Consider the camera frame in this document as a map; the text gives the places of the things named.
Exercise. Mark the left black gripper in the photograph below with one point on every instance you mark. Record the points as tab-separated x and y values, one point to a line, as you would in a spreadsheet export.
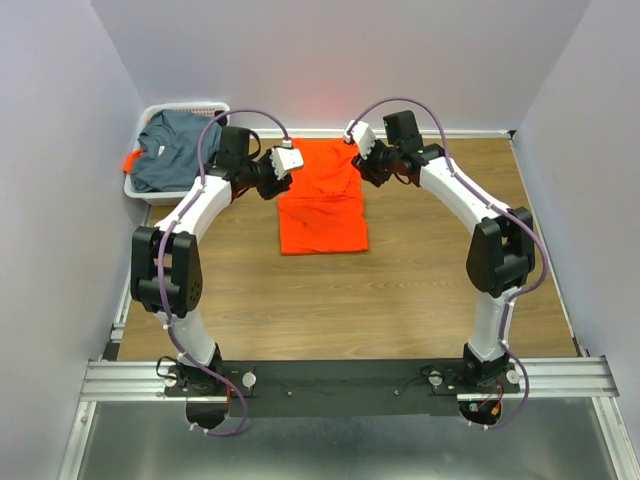
276	187

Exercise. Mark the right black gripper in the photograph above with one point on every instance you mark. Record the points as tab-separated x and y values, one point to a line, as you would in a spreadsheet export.
365	168

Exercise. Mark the orange t shirt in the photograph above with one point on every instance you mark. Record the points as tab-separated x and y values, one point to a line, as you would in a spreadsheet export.
323	212

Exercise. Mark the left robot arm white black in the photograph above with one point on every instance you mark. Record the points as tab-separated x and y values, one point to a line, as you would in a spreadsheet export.
166	272

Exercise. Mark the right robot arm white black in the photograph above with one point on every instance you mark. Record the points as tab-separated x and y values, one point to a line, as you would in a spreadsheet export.
501	254

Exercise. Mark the grey blue t shirt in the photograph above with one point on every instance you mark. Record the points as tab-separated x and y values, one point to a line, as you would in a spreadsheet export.
168	146

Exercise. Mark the white plastic laundry basket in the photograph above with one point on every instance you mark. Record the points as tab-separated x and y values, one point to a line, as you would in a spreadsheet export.
203	107

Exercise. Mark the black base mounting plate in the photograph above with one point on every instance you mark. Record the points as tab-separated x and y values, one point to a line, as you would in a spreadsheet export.
338	388

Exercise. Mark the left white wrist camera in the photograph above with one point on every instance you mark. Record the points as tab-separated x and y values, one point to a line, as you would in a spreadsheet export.
285	161

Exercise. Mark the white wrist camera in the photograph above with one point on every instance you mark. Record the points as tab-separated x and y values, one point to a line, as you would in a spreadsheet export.
285	161
360	134

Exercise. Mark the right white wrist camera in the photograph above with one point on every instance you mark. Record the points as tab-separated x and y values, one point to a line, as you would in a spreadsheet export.
360	134

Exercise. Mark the aluminium frame rail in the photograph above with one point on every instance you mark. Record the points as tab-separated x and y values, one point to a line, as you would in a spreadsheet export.
577	377

